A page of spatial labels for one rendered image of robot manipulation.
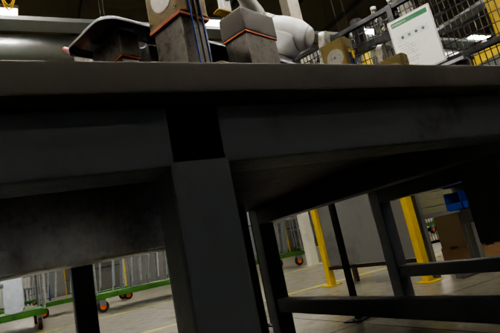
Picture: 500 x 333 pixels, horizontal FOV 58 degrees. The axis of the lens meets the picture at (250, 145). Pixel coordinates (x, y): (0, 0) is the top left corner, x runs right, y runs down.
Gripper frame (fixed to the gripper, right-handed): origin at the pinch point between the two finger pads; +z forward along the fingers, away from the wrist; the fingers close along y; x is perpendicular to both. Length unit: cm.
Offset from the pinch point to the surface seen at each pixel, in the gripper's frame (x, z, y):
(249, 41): -23, 38, 35
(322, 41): 19.4, 23.1, 22.3
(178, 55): -44, 47, 38
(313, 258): 503, 85, -497
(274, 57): -14, 40, 33
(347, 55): 20.6, 31.8, 29.5
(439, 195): 259, 57, -90
